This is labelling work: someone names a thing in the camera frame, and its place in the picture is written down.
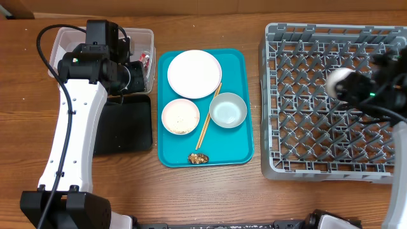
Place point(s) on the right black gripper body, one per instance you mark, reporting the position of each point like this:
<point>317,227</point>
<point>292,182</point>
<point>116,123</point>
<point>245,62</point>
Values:
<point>352,89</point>

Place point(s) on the white cup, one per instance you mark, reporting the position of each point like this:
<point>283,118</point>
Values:
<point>335,77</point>

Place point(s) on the small white bowl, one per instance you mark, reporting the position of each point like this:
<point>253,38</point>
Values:
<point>180,116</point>

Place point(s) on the red snack wrapper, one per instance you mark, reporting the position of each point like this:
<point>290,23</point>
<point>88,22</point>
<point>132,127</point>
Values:
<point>145,59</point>

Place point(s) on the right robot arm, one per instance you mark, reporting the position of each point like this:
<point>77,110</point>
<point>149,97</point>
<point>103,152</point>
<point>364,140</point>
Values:
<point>383,97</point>

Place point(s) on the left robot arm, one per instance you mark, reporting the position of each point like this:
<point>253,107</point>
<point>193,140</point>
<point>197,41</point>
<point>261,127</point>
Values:
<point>87,76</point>

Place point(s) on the grey dishwasher rack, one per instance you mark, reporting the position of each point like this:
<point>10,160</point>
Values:
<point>305,136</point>

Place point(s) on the teal serving tray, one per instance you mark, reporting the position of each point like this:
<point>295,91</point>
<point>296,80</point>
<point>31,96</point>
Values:
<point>223,146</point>

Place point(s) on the large white plate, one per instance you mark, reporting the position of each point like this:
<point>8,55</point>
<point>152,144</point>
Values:
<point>194,74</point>

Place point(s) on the brown food scrap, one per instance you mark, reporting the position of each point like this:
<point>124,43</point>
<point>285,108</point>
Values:
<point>198,158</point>

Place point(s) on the black plastic tray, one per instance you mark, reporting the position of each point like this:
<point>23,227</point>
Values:
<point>125,126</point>

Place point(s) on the clear plastic bin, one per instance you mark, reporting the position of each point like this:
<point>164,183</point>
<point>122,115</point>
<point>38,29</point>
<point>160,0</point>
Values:
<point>142,41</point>

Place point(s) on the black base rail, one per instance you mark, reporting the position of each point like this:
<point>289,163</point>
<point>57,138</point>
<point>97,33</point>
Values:
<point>314,220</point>

